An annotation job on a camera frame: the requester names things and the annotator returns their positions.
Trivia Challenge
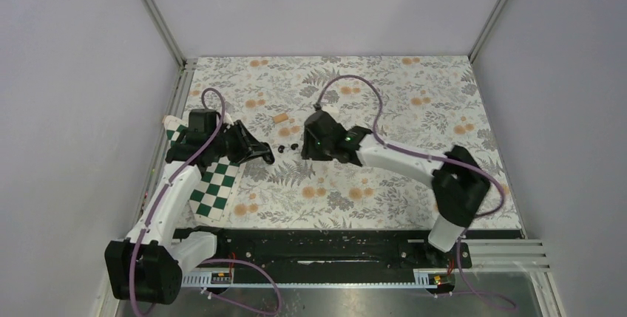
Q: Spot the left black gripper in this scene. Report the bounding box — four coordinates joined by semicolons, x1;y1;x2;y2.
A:
210;120;269;164

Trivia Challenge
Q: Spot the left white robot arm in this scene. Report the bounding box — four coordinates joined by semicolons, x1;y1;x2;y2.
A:
104;109;274;304

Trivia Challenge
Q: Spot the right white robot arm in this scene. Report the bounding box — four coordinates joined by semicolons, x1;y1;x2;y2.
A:
301;109;491;267

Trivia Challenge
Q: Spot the small wooden block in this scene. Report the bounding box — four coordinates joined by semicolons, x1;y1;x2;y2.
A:
273;113;289;124

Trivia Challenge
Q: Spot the green white checkered mat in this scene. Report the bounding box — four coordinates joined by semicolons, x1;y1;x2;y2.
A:
163;115;242;222

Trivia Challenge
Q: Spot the floral patterned table mat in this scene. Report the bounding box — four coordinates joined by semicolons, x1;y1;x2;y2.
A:
185;56;521;229

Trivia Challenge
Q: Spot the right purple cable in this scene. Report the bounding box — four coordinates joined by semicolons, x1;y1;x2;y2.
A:
313;75;518;312

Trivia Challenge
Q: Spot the purple cable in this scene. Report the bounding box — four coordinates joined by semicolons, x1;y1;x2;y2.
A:
313;75;518;312
128;87;282;317

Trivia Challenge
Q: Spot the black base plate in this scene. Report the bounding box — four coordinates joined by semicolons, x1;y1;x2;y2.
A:
171;228;474;287

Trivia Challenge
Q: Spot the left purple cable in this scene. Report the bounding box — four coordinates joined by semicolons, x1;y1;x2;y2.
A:
128;87;282;317

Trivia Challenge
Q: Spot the perforated metal rail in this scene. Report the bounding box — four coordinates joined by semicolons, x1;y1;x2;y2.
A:
182;268;455;290

